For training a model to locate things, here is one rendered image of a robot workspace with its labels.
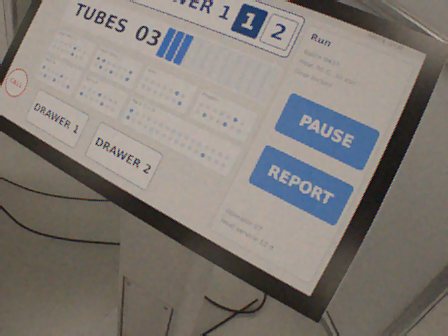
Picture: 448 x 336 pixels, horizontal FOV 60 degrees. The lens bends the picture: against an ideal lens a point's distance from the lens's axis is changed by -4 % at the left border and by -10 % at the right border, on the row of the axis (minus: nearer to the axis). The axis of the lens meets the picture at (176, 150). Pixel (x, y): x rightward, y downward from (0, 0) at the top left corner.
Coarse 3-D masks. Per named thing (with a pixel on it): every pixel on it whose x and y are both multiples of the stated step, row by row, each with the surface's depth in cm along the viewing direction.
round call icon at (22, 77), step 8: (16, 72) 55; (24, 72) 55; (8, 80) 56; (16, 80) 55; (24, 80) 55; (8, 88) 55; (16, 88) 55; (24, 88) 54; (8, 96) 55; (16, 96) 55
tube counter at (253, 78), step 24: (144, 24) 49; (168, 24) 48; (144, 48) 49; (168, 48) 48; (192, 48) 47; (216, 48) 46; (192, 72) 46; (216, 72) 45; (240, 72) 44; (264, 72) 43; (264, 96) 43
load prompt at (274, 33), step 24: (144, 0) 50; (168, 0) 48; (192, 0) 47; (216, 0) 46; (240, 0) 45; (216, 24) 46; (240, 24) 45; (264, 24) 44; (288, 24) 43; (264, 48) 44; (288, 48) 43
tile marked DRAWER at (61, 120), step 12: (36, 96) 53; (48, 96) 53; (36, 108) 53; (48, 108) 52; (60, 108) 52; (72, 108) 51; (24, 120) 54; (36, 120) 53; (48, 120) 52; (60, 120) 52; (72, 120) 51; (84, 120) 50; (48, 132) 52; (60, 132) 51; (72, 132) 51; (72, 144) 50
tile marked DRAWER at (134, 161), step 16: (96, 128) 50; (112, 128) 49; (96, 144) 49; (112, 144) 48; (128, 144) 48; (144, 144) 47; (96, 160) 49; (112, 160) 48; (128, 160) 47; (144, 160) 47; (160, 160) 46; (128, 176) 47; (144, 176) 47
